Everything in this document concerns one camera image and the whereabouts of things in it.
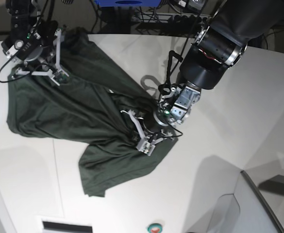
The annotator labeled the red green emergency button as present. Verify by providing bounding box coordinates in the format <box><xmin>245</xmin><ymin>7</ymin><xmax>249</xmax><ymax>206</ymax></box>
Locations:
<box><xmin>147</xmin><ymin>223</ymin><xmax>163</xmax><ymax>233</ymax></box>

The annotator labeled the dark green t-shirt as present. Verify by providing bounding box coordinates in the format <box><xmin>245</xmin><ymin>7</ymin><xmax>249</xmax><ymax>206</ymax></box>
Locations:
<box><xmin>7</xmin><ymin>28</ymin><xmax>177</xmax><ymax>197</ymax></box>

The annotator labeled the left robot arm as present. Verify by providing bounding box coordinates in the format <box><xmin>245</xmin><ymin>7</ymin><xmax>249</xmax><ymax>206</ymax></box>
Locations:
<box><xmin>145</xmin><ymin>0</ymin><xmax>284</xmax><ymax>130</ymax></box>

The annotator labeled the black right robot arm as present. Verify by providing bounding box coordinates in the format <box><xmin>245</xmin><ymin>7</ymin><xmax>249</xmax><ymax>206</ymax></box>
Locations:
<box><xmin>1</xmin><ymin>0</ymin><xmax>58</xmax><ymax>62</ymax></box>

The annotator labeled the black power strip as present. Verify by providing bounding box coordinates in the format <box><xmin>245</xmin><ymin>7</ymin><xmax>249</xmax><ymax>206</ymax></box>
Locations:
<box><xmin>172</xmin><ymin>15</ymin><xmax>210</xmax><ymax>24</ymax></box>

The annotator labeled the blue box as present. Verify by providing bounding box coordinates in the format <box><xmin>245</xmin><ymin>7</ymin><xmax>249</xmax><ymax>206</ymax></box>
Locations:
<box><xmin>95</xmin><ymin>0</ymin><xmax>161</xmax><ymax>7</ymax></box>

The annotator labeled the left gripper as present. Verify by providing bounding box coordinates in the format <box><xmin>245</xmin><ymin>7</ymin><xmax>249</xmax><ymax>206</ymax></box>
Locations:
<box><xmin>152</xmin><ymin>82</ymin><xmax>201</xmax><ymax>128</ymax></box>

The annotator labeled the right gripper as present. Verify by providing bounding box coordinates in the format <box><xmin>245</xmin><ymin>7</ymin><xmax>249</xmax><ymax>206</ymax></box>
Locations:
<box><xmin>1</xmin><ymin>21</ymin><xmax>57</xmax><ymax>68</ymax></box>

